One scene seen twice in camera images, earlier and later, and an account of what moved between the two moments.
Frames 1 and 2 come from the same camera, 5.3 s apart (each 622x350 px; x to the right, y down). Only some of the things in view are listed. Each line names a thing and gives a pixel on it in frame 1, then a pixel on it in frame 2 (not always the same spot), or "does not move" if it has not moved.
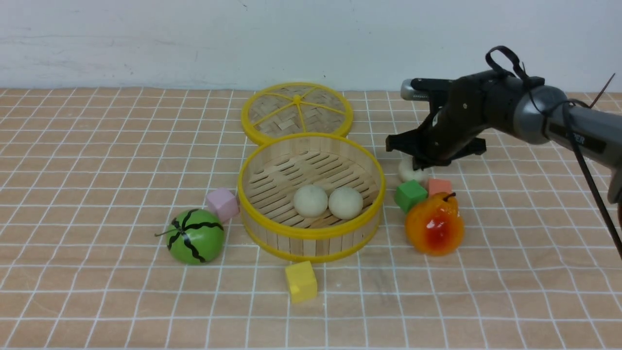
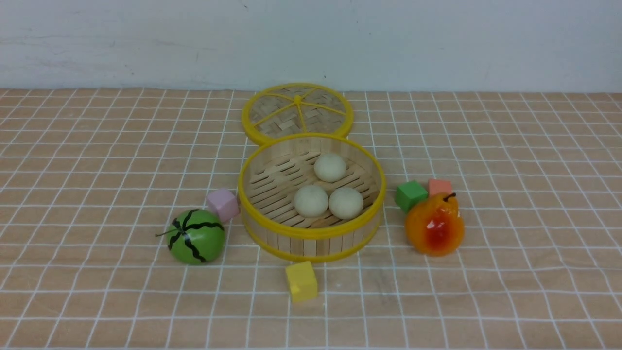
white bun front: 310,201 does not move
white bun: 345,203 does not move
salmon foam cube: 437,185 does not move
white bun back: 407,173 → 330,167
